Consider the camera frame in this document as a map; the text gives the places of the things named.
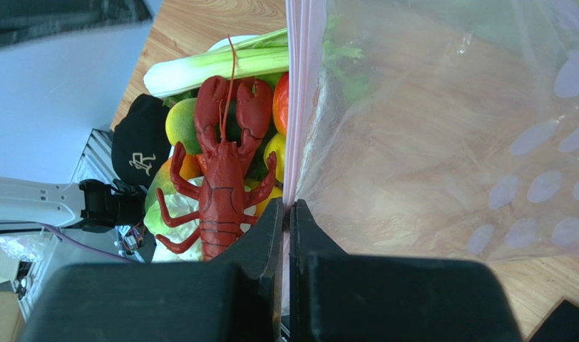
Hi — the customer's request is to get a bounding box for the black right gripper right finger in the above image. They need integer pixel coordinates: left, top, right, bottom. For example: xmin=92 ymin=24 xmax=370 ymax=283
xmin=289 ymin=200 xmax=521 ymax=341

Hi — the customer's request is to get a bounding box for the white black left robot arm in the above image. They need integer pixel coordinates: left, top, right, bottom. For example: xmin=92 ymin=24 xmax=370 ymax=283
xmin=0 ymin=177 xmax=145 ymax=236

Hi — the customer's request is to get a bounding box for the yellow green lemon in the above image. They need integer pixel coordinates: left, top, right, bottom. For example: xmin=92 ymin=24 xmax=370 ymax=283
xmin=165 ymin=98 xmax=202 ymax=155

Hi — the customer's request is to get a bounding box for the green orange mango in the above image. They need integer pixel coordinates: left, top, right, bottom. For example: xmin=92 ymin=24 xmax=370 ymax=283
xmin=144 ymin=155 xmax=203 ymax=212

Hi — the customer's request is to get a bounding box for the black cap with logo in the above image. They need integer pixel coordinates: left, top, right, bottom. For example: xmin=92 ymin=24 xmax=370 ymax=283
xmin=111 ymin=94 xmax=170 ymax=188

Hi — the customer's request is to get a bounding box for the green celery stalk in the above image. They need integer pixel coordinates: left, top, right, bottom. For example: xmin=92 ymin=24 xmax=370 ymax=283
xmin=143 ymin=27 xmax=367 ymax=100

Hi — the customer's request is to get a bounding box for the clear pink zip top bag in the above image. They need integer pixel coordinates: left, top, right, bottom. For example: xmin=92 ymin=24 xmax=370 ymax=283
xmin=283 ymin=1 xmax=579 ymax=310

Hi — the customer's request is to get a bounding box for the red orange mango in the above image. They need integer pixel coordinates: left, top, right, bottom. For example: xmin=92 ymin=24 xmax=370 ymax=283
xmin=272 ymin=72 xmax=289 ymax=137

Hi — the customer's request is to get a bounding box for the red toy lobster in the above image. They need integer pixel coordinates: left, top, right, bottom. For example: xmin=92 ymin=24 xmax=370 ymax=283
xmin=155 ymin=33 xmax=277 ymax=263

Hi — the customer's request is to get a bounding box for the white plastic basket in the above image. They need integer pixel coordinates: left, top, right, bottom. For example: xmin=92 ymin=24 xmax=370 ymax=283
xmin=151 ymin=33 xmax=260 ymax=263

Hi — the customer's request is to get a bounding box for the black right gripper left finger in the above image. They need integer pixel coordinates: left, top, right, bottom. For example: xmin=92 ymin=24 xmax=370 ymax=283
xmin=19 ymin=199 xmax=284 ymax=341

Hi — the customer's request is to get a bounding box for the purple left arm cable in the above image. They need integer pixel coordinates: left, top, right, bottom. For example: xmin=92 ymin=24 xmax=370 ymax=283
xmin=38 ymin=222 xmax=138 ymax=264

